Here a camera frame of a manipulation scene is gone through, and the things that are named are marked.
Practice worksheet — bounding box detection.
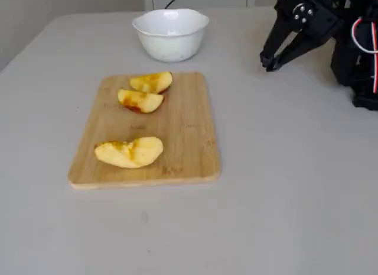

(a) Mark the bamboo cutting board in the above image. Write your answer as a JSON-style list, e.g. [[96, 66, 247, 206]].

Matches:
[[67, 71, 221, 190]]

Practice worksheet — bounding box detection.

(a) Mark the apple slice with brown core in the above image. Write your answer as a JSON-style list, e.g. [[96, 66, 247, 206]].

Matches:
[[129, 71, 174, 95]]

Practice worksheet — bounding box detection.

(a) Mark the white scalloped ceramic bowl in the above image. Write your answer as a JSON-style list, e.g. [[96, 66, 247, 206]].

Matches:
[[132, 8, 210, 63]]

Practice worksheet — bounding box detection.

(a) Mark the large yellow apple slice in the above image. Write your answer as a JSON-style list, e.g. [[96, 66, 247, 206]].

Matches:
[[94, 136, 164, 170]]

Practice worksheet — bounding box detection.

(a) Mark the black gripper with screws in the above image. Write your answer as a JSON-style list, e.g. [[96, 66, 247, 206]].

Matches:
[[259, 0, 347, 73]]

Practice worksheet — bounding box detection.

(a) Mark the small browned apple slice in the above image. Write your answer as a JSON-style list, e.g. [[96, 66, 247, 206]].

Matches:
[[117, 89, 165, 115]]

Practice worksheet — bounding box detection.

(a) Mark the red and white servo cable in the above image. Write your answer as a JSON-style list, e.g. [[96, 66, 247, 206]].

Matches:
[[351, 17, 378, 94]]

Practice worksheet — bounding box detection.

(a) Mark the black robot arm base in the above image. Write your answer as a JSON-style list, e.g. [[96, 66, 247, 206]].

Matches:
[[353, 90, 378, 112]]

